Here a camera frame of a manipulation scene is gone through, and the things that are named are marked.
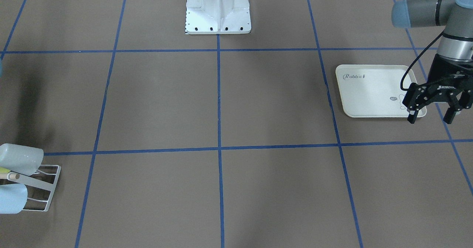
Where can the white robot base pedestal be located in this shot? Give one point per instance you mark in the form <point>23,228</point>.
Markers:
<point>205,17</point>

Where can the yellow plastic cup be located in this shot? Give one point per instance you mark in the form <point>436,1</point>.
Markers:
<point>4,170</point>

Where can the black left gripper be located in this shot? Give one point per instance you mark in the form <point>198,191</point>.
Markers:
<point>448,91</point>

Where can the white wire cup rack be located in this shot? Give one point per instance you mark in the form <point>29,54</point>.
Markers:
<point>41,187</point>

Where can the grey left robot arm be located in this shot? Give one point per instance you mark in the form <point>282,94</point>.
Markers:
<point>456,39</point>

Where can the wooden rack dowel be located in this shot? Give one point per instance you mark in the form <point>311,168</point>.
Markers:
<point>11,176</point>

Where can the light blue plastic cup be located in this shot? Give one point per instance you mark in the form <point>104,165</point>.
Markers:
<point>13,198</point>

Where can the cream serving tray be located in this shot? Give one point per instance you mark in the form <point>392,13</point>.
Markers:
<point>371,91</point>

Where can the grey plastic cup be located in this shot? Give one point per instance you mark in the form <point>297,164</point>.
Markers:
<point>21,159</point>

